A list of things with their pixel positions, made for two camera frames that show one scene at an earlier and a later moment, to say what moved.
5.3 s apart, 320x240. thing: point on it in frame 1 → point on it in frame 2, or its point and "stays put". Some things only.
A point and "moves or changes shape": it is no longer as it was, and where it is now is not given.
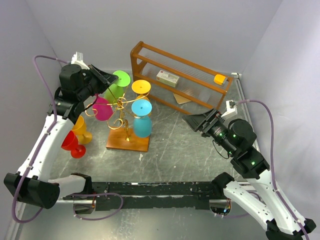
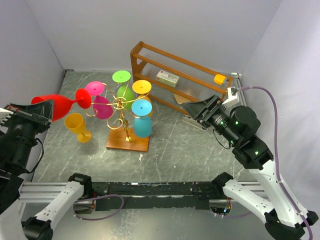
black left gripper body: [91, 80] → [25, 132]
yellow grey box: [220, 79] stays put
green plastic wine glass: [115, 90] → [125, 95]
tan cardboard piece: [180, 99] stays put
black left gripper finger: [100, 88] → [40, 113]
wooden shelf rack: [178, 83] stays put
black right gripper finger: [196, 122] → [198, 109]
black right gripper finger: [204, 135] → [203, 123]
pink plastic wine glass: [102, 109] stays put
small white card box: [167, 78] stays put
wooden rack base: [116, 139] stays put
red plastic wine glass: [70, 143] moves or changes shape
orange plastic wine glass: [79, 128] stays put
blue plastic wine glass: [142, 123] stays put
